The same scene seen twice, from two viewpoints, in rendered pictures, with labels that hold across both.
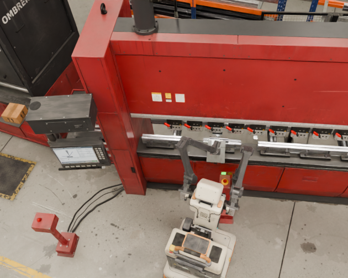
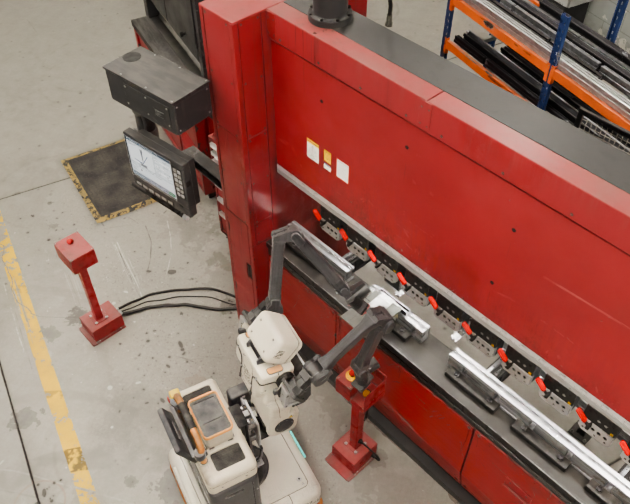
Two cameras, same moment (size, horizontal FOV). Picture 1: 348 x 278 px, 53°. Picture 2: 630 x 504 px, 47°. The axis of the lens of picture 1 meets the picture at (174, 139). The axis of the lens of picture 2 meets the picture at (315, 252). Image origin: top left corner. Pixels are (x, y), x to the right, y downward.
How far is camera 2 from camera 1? 1.52 m
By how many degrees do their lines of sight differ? 24
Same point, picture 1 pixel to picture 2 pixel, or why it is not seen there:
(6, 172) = (123, 184)
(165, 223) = not seen: hidden behind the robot
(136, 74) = (292, 92)
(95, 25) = not seen: outside the picture
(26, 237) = (68, 279)
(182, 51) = (350, 76)
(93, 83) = (217, 66)
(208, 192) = (264, 334)
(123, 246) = (164, 384)
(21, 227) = not seen: hidden behind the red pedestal
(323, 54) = (558, 196)
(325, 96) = (563, 302)
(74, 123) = (155, 105)
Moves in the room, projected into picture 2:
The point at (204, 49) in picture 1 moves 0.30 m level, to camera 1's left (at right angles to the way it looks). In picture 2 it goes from (379, 88) to (318, 64)
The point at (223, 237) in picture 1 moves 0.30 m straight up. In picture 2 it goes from (298, 475) to (297, 447)
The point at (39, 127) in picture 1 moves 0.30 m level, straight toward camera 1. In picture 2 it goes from (117, 89) to (100, 125)
